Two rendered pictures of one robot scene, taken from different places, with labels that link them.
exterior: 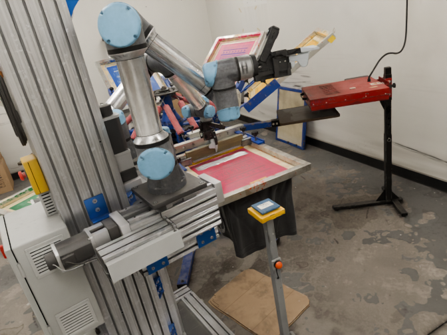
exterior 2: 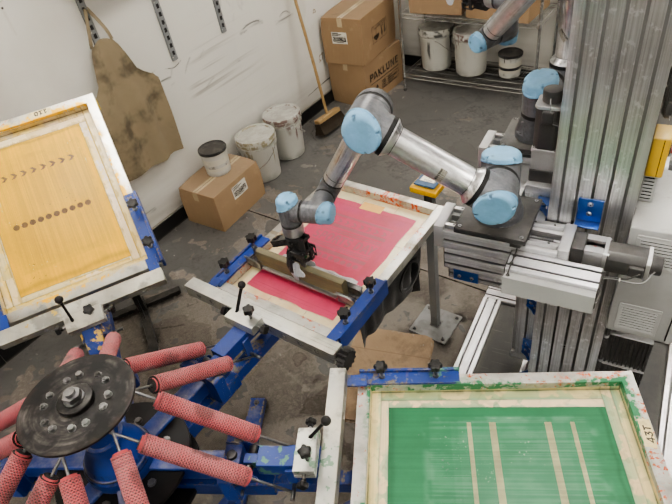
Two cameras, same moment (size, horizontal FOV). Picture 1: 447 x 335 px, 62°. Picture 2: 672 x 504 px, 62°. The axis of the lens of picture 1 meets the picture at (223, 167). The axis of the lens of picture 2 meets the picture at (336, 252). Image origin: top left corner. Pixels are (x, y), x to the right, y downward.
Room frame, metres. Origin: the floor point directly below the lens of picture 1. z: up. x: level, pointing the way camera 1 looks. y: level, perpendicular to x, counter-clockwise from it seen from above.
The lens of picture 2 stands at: (2.80, 1.49, 2.42)
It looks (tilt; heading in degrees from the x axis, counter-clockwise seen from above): 41 degrees down; 245
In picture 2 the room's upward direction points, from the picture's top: 11 degrees counter-clockwise
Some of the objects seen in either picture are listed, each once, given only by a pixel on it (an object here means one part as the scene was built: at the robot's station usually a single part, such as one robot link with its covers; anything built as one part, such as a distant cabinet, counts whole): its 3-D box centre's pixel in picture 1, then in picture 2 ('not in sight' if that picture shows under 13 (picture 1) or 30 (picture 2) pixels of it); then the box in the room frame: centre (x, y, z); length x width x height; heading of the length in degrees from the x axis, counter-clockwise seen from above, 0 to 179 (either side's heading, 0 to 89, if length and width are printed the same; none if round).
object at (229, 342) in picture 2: not in sight; (236, 339); (2.61, 0.17, 1.02); 0.17 x 0.06 x 0.05; 23
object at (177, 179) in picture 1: (164, 173); (536, 122); (1.31, 0.22, 1.31); 0.15 x 0.15 x 0.10
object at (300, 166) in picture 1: (231, 163); (334, 248); (2.09, -0.05, 0.97); 0.79 x 0.58 x 0.04; 23
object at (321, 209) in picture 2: (193, 110); (318, 209); (2.19, 0.11, 1.31); 0.11 x 0.11 x 0.08; 40
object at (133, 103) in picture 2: not in sight; (124, 93); (2.33, -2.06, 1.06); 0.53 x 0.07 x 1.05; 23
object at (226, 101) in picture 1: (226, 102); (504, 29); (1.21, -0.05, 1.55); 0.11 x 0.08 x 0.11; 4
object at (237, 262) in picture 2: (250, 141); (242, 264); (2.42, -0.22, 0.98); 0.30 x 0.05 x 0.07; 23
